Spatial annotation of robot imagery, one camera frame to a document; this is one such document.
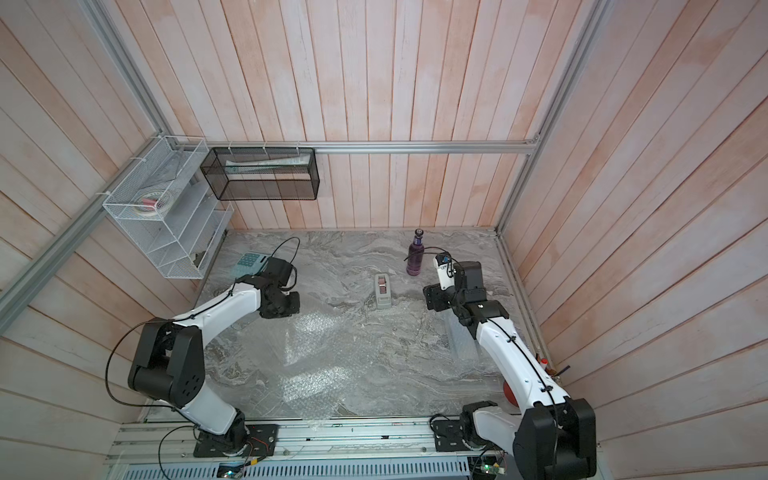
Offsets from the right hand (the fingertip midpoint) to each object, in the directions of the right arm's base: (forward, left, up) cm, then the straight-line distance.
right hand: (437, 283), depth 85 cm
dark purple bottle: (+15, +5, -5) cm, 17 cm away
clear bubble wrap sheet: (-18, -13, -17) cm, 28 cm away
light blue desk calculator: (+17, +65, -12) cm, 68 cm away
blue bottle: (-14, -7, -10) cm, 19 cm away
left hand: (-4, +44, -10) cm, 45 cm away
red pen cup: (-25, -20, -17) cm, 36 cm away
